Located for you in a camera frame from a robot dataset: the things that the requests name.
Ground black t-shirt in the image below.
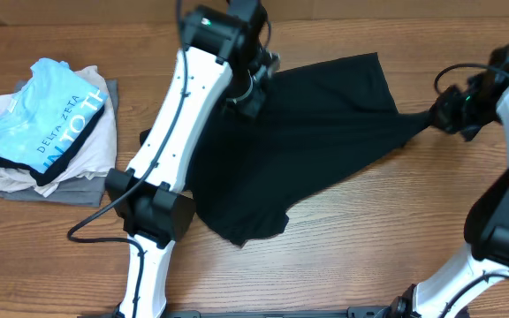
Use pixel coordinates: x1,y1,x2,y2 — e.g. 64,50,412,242
186,53,430,246

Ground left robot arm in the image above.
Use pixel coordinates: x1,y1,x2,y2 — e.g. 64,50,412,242
105,0,280,317

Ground grey folded shirt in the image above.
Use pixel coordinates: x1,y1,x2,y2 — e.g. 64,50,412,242
0,79,119,208

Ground light blue folded shirt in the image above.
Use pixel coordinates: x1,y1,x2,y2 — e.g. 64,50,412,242
0,58,108,173

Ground beige folded shirt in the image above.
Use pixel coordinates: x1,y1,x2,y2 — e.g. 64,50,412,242
0,65,118,199

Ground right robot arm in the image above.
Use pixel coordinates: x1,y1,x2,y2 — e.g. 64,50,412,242
377,44,509,318

